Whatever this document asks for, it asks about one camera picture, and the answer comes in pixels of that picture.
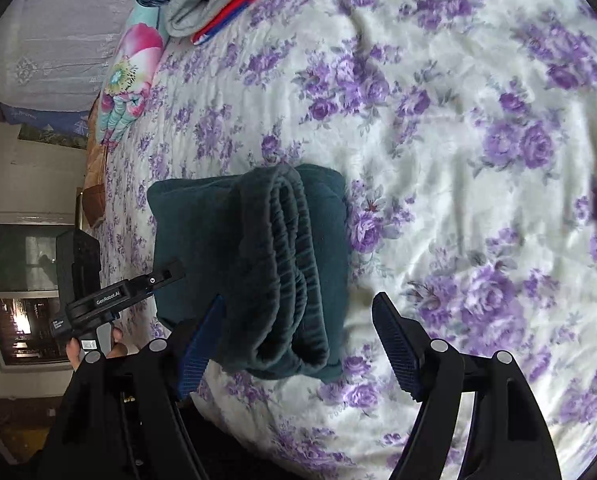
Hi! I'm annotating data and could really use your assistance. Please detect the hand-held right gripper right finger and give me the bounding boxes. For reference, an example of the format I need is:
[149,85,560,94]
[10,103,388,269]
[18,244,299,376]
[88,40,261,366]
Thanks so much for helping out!
[371,291,564,480]

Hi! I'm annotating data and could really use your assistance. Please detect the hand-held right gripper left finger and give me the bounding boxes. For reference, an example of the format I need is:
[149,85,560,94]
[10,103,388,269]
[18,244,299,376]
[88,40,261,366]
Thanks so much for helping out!
[33,294,226,480]

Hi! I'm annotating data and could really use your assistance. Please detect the teal pants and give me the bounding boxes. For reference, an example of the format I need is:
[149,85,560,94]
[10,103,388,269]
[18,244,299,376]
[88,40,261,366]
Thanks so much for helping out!
[147,162,350,385]

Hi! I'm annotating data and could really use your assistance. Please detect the person's left hand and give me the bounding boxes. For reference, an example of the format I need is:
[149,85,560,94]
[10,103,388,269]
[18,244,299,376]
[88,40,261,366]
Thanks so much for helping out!
[67,327,129,373]

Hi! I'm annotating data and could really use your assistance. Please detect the white framed window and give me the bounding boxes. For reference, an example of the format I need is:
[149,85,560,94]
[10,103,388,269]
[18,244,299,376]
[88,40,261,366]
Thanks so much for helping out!
[0,212,86,373]

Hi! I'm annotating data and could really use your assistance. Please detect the brown cushion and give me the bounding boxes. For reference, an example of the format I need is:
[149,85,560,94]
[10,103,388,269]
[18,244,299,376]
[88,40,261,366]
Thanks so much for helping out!
[81,95,109,226]

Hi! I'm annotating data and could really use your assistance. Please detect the green landscape poster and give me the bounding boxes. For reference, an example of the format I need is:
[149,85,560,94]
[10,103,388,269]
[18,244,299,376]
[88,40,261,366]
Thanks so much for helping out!
[18,125,89,150]

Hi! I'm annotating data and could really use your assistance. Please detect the blue poster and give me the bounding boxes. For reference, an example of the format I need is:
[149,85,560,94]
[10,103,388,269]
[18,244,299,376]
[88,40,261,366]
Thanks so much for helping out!
[0,102,92,138]

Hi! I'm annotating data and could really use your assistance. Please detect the brown wooden furniture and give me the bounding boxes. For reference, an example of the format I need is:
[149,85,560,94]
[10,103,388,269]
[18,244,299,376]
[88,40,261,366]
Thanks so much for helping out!
[0,395,64,461]

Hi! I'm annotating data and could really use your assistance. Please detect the folded floral quilt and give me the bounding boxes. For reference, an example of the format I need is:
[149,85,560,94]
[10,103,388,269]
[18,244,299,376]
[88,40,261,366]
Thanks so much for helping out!
[98,0,172,148]

